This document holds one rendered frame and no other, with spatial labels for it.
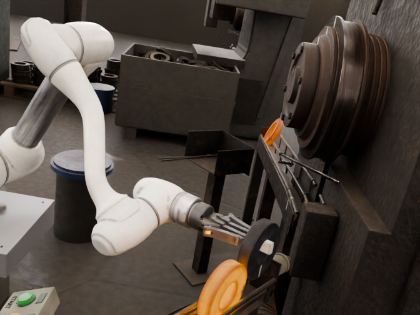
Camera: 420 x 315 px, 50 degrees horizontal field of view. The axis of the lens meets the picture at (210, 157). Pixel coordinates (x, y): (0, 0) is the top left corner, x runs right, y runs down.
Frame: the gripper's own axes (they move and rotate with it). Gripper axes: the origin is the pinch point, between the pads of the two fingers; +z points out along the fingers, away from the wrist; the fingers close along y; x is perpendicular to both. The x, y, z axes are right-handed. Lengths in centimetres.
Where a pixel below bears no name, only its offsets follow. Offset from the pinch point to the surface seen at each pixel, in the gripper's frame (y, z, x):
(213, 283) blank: 19.6, 0.2, -2.3
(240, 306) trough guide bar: 9.3, 2.6, -12.5
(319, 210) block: -31.2, 2.6, 0.5
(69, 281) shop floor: -23, -102, -75
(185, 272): -70, -71, -75
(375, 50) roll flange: -46, 3, 48
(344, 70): -33, 0, 42
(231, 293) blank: 11.2, 0.5, -9.0
